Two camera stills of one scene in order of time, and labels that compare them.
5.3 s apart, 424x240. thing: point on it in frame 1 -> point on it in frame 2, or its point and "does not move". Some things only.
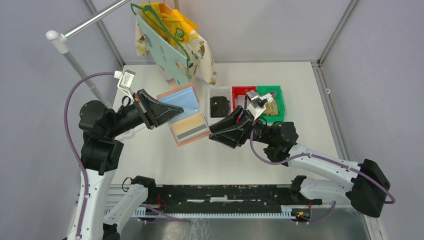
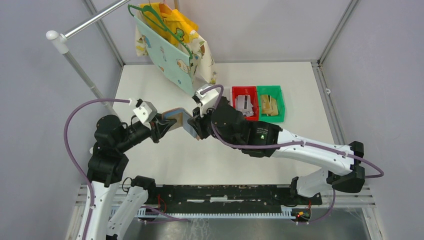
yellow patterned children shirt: x=182 y=33 does not move
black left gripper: x=154 y=111 -> x=158 y=130
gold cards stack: x=271 y=108 does not move
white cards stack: x=240 y=100 does not move
